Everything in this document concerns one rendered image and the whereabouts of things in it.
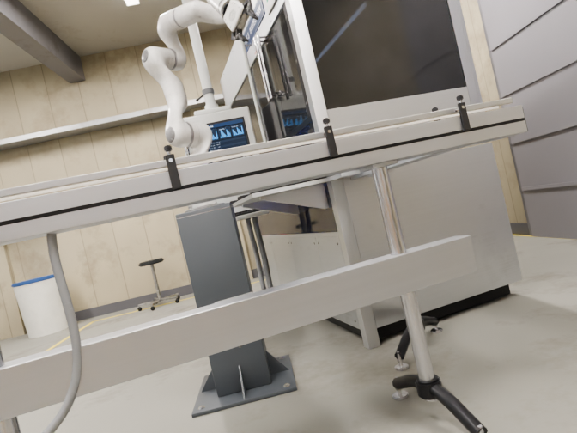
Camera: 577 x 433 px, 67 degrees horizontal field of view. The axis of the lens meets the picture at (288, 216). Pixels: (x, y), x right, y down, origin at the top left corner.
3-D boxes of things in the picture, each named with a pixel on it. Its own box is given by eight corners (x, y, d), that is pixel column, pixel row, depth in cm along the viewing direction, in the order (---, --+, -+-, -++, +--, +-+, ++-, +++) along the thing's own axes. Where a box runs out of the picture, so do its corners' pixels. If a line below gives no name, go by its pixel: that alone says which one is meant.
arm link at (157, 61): (207, 141, 208) (179, 142, 195) (192, 150, 216) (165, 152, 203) (176, 44, 211) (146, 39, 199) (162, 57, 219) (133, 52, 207)
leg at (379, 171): (434, 388, 146) (383, 163, 145) (452, 398, 137) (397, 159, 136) (411, 398, 143) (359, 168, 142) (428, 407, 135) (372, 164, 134)
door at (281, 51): (289, 134, 264) (267, 38, 263) (313, 114, 222) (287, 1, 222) (288, 134, 263) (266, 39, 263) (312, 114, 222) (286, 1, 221)
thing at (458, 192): (363, 271, 444) (343, 186, 443) (525, 295, 246) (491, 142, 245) (270, 297, 415) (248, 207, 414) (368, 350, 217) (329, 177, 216)
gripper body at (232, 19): (217, 19, 178) (230, 32, 173) (227, -6, 173) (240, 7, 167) (232, 23, 183) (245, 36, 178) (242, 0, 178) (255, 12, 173)
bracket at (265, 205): (298, 214, 277) (293, 193, 277) (300, 213, 274) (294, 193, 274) (246, 226, 267) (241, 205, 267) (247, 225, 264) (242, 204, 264)
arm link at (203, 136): (179, 174, 208) (167, 125, 207) (209, 172, 222) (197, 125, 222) (194, 168, 200) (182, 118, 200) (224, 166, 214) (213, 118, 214)
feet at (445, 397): (405, 390, 165) (397, 355, 165) (505, 452, 117) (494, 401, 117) (387, 398, 163) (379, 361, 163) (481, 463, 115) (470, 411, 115)
